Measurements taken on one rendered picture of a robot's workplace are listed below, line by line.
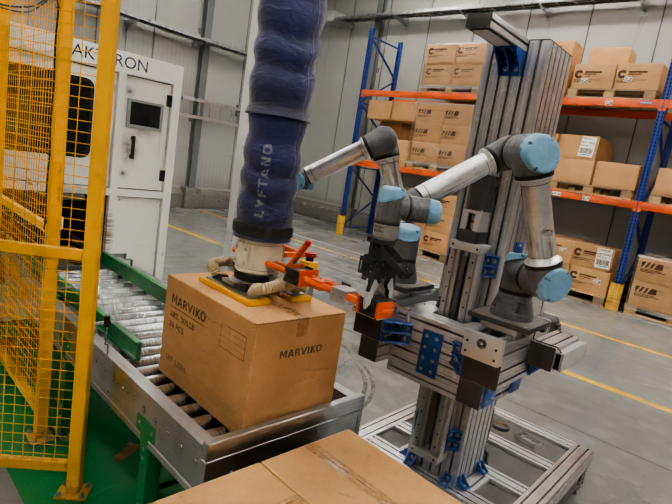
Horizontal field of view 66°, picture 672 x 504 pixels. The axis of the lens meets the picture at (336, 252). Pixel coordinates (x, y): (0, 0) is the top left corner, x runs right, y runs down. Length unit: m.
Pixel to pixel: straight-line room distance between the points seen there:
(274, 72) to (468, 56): 8.14
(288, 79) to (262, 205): 0.44
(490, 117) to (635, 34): 8.32
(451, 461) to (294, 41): 1.77
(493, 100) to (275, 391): 1.36
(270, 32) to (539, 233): 1.09
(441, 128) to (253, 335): 8.40
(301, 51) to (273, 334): 0.94
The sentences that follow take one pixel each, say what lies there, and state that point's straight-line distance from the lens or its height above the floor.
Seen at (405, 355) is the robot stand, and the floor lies 0.77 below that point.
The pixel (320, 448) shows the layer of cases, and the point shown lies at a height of 0.54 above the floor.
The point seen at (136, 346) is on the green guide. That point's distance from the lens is 2.28.
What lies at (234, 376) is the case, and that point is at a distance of 1.77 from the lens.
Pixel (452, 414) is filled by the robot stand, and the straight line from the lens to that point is 2.27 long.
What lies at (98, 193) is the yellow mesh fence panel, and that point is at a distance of 2.07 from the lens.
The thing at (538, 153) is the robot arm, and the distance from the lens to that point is 1.64.
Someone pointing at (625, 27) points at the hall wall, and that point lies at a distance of 10.49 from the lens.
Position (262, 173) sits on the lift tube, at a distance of 1.84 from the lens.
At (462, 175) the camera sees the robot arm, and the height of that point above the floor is 1.50.
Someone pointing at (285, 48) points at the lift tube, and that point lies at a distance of 1.84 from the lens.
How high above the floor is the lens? 1.48
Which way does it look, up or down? 10 degrees down
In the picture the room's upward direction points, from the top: 9 degrees clockwise
